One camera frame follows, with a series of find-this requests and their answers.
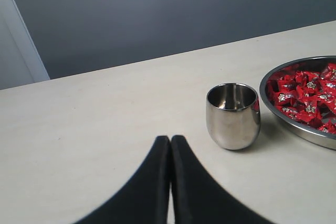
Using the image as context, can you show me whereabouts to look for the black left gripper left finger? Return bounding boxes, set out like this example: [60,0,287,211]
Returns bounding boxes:
[77,136,170,223]

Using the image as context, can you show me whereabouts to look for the pile of red wrapped candies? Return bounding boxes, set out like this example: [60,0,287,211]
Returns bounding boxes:
[266,62,335,134]

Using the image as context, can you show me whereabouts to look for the stainless steel plate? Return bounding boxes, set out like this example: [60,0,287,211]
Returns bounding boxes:
[259,56,335,150]

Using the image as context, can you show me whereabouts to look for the stainless steel cup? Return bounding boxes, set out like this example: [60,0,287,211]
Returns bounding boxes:
[206,82,261,151]

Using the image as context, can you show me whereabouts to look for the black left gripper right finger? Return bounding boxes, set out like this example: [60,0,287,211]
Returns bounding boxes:
[171,135,271,223]

